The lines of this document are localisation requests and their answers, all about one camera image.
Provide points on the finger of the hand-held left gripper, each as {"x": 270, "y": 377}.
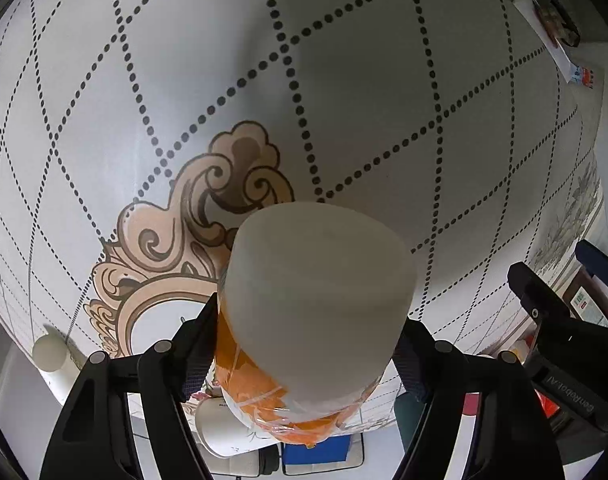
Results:
{"x": 601, "y": 262}
{"x": 536, "y": 292}

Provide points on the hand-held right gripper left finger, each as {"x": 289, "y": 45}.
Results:
{"x": 197, "y": 375}

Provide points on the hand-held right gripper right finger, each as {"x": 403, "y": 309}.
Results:
{"x": 411, "y": 375}

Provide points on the white paper cup orange tape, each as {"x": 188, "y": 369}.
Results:
{"x": 319, "y": 300}

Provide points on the white green box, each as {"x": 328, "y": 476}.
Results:
{"x": 589, "y": 305}

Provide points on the blue box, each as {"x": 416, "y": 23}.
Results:
{"x": 316, "y": 454}

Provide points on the white ball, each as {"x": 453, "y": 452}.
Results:
{"x": 49, "y": 353}

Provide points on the white paper leaflet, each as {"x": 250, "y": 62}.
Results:
{"x": 558, "y": 55}

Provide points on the white dotted printed tablecloth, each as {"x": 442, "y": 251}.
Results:
{"x": 383, "y": 85}

